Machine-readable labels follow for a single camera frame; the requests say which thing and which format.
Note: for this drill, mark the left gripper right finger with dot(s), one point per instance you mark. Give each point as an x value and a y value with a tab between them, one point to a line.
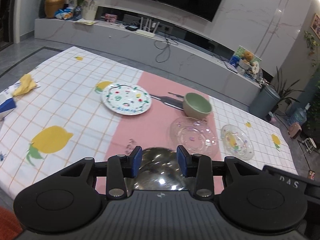
197	166

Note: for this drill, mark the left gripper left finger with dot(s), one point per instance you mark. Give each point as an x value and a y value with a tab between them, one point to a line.
119	167

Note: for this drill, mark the large clear glass plate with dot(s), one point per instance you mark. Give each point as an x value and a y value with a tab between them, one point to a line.
196	136

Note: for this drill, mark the blue steel bowl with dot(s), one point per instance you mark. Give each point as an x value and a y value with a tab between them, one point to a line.
159	171

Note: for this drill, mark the green ceramic bowl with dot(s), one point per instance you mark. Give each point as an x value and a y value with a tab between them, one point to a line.
196	106

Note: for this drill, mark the white painted ceramic plate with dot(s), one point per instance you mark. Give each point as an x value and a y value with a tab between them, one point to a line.
126	98

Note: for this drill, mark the small clear glass plate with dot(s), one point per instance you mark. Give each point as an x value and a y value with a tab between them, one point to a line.
236	142

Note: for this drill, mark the pink stool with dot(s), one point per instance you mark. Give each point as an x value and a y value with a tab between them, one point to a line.
294	130

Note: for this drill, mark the checkered lemon tablecloth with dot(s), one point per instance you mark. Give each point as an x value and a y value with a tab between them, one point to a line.
64	120

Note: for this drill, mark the water bottle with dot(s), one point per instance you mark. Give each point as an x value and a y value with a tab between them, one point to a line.
299	116

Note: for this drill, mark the grey trash bin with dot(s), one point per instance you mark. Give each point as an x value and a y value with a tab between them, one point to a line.
264	102

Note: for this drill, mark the right corner potted plant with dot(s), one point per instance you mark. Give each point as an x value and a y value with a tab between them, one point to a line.
284	90

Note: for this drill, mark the teddy bear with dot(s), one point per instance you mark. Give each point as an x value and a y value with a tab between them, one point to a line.
247	57

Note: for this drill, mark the yellow cloth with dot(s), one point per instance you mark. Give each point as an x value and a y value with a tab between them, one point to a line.
24	85

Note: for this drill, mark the blue white box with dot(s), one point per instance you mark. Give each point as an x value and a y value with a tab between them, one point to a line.
8	103

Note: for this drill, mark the white wifi router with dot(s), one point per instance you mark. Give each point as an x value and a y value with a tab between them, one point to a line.
147	27

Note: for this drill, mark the golden vase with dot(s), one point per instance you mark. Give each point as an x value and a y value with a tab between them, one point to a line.
51	6

